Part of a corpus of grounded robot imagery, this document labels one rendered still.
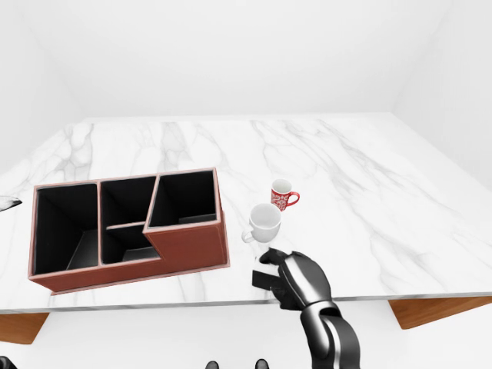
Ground silver black robot right hand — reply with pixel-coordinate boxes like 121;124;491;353
251;247;333;312

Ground white mug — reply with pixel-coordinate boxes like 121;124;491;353
241;203;284;244

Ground red patterned mug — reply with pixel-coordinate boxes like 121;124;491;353
270;178;301;213

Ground silver black robot left hand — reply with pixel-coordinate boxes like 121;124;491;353
0;195;22;212

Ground brown wooden table support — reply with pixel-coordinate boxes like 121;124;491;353
0;311;51;345
387;295;492;331

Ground red-brown desk caddy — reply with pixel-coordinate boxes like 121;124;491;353
27;166;231;296

